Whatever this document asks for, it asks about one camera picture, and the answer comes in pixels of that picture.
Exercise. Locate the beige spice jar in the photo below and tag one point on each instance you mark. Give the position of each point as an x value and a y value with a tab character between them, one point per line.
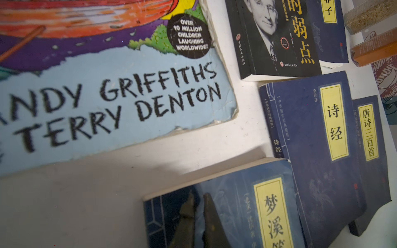
368	14

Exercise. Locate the black portrait cover book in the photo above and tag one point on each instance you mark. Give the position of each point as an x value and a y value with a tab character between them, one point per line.
273	40

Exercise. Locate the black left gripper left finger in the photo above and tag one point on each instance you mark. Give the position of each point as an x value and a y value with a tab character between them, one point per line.
185	231

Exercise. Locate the Treehouse colourful paperback book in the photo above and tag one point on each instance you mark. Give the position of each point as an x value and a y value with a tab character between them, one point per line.
80	78

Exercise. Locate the blue book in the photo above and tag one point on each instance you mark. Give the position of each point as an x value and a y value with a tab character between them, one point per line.
256	203
327	24
311	123
372	159

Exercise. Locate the orange spice jar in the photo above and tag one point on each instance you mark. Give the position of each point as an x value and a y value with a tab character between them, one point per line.
375	49

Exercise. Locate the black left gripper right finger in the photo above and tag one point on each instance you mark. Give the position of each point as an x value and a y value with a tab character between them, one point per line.
214	235

